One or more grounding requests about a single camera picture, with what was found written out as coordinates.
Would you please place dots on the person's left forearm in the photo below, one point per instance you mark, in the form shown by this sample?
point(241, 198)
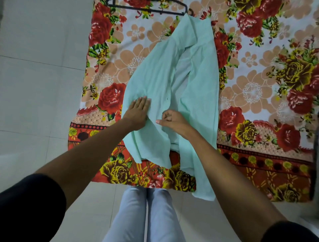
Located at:
point(87, 159)

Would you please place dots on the black hanger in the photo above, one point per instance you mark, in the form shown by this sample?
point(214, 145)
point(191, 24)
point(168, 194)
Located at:
point(149, 10)

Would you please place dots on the mint green shirt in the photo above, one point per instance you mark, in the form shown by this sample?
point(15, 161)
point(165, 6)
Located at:
point(199, 99)

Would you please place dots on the person's left hand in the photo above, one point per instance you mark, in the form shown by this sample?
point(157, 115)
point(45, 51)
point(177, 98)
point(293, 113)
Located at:
point(137, 114)

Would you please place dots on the red floral bedsheet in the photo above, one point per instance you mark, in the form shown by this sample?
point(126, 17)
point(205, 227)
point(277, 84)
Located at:
point(261, 112)

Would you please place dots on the person's right forearm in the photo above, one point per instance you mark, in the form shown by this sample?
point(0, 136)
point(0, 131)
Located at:
point(231, 189)

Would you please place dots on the light blue jeans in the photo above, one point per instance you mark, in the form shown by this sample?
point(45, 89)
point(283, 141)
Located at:
point(129, 219)

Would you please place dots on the person's right hand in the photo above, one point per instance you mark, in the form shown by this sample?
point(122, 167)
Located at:
point(175, 122)

